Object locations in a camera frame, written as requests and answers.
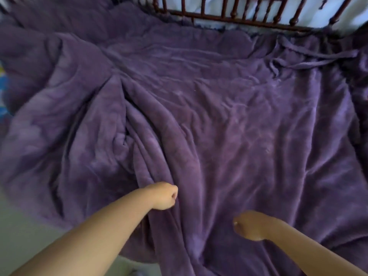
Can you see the person's left forearm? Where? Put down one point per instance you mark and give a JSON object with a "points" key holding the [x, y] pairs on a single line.
{"points": [[86, 244]]}

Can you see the person's right forearm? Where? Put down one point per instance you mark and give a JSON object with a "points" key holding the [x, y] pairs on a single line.
{"points": [[310, 252]]}

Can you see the purple fleece duvet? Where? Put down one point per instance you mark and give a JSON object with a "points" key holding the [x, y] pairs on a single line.
{"points": [[215, 112]]}

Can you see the person's right hand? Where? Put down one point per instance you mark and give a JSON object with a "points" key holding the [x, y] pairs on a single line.
{"points": [[250, 225]]}

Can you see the person's left hand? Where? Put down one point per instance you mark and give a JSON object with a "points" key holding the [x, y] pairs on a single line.
{"points": [[164, 195]]}

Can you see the pale mosquito net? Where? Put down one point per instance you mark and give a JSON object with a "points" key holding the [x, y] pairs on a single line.
{"points": [[258, 8]]}

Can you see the red wooden bed frame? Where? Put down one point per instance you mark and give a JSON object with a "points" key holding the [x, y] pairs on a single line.
{"points": [[244, 14]]}

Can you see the colourful feather print pillow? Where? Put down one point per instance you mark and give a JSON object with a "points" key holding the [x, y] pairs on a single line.
{"points": [[3, 91]]}

